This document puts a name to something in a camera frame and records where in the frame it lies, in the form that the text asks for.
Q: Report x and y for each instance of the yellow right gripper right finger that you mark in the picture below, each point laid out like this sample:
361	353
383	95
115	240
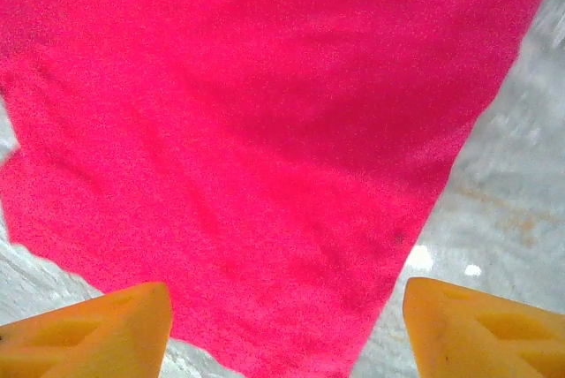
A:
485	338

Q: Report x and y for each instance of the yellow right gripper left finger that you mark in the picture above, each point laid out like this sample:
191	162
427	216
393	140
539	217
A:
88	338

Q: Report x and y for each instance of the red t-shirt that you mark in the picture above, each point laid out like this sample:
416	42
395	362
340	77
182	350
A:
265	130

